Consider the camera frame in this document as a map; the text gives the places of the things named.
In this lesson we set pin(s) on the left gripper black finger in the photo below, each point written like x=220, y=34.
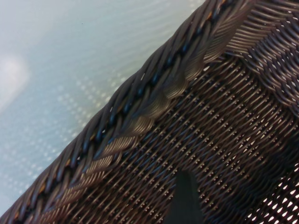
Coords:
x=184, y=200

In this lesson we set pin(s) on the dark brown woven basket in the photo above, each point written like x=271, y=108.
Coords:
x=210, y=116

